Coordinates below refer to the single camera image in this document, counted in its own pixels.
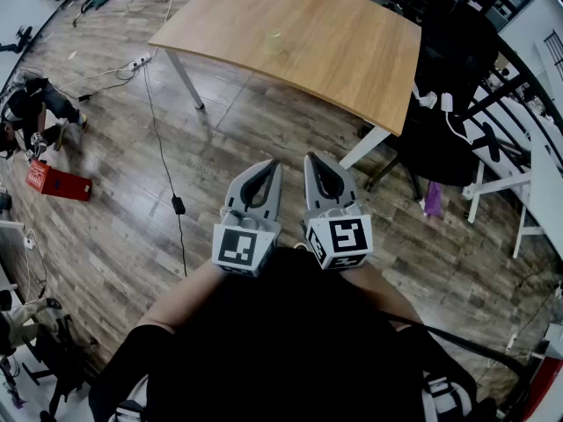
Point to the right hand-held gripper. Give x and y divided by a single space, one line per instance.
347 235

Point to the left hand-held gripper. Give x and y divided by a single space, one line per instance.
246 249

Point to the translucent yellow-green cup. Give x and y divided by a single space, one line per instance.
275 42

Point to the person's right forearm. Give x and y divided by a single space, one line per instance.
378 288

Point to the person's left forearm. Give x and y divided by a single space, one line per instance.
189 293

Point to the white table leg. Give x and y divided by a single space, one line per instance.
365 147
184 77

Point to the black power adapter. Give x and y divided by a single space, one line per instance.
178 205

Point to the purple cloth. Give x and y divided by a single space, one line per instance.
433 200

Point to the person's black clothing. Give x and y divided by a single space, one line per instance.
286 345

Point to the white power strip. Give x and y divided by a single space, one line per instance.
141 61

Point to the black office chair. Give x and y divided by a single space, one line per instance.
448 60

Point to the red box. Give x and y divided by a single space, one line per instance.
57 183

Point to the white desk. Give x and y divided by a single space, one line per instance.
545 183

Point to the black swivel chair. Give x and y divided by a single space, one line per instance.
66 367

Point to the red cabinet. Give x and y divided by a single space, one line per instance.
545 385

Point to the white wall adapter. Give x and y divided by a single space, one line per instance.
30 242

